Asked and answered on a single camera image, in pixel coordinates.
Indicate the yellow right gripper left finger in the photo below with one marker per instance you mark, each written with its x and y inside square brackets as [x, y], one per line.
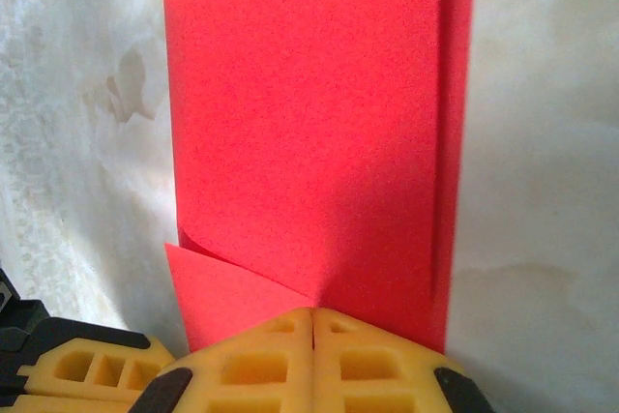
[242, 374]

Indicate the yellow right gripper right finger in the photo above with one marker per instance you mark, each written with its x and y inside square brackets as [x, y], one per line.
[377, 379]

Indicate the red paper sheet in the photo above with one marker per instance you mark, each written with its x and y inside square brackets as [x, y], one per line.
[309, 118]

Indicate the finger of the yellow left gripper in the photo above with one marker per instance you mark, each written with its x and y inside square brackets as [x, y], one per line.
[97, 389]

